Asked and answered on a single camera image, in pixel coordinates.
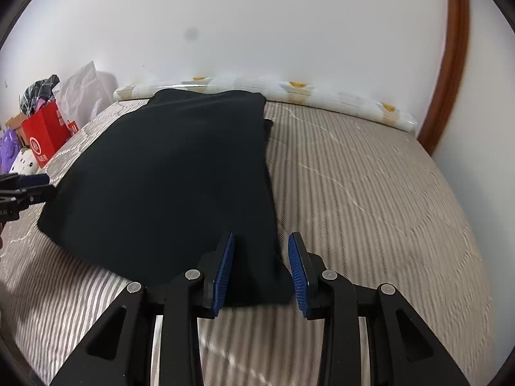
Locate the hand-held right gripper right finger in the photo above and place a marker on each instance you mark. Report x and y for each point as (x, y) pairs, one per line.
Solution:
(298, 277)

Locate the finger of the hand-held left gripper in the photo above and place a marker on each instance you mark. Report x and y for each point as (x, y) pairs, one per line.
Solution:
(38, 195)
(32, 179)

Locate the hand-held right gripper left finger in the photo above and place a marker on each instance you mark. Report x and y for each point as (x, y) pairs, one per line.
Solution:
(222, 277)

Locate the black sweatshirt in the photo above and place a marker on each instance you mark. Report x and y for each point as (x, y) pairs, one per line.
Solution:
(161, 177)

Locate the white spotted plush toy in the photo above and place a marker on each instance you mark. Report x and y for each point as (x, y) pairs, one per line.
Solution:
(24, 163)

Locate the purple soft item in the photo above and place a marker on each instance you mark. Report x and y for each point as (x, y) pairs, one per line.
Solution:
(9, 148)

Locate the red paper bag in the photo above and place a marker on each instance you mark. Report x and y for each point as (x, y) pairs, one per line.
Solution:
(40, 132)

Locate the cardboard box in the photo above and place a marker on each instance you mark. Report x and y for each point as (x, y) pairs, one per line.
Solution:
(16, 120)

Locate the dark plaid cloth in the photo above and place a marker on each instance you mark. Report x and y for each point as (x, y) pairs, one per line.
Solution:
(38, 90)

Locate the striped beige bed mattress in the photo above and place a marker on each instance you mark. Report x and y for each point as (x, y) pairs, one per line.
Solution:
(362, 209)

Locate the white plastic bag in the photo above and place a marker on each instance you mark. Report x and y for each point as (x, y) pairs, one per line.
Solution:
(84, 88)

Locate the rolled white printed mat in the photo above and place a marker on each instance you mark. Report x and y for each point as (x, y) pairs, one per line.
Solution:
(342, 100)

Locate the brown wooden door frame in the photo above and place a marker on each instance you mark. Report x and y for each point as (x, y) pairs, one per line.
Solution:
(454, 68)

